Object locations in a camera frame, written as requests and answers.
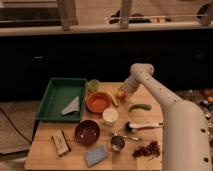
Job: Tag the green chili pepper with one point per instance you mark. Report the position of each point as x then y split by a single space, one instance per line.
140 106

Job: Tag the wooden block eraser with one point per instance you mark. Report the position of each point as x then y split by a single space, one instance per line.
60 143

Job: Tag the grey folded cloth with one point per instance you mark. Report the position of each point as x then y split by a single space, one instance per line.
73 106

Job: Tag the metal measuring cup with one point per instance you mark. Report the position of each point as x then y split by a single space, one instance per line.
118 141

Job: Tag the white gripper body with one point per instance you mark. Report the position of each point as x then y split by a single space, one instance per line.
130 85

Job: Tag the red yellow apple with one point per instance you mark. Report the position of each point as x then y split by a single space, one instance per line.
120 94

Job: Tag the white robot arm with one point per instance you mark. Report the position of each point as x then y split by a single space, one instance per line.
185 127

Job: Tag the yellow banana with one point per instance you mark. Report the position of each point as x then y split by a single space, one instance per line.
113 99

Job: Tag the green cup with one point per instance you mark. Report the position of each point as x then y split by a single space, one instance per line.
93 86

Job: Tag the blue sponge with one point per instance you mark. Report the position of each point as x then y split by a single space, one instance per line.
95 156

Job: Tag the orange bowl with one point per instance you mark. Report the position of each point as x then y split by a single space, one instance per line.
98 102

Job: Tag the dark red bowl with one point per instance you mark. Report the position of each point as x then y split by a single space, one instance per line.
87 132

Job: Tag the beige gripper fingers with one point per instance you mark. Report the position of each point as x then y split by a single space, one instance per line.
127 95

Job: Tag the white paper cup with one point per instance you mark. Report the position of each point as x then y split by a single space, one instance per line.
110 116

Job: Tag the green plastic tray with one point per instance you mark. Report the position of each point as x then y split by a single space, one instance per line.
59 93

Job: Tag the spice jar rack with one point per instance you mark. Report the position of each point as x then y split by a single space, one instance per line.
202 101

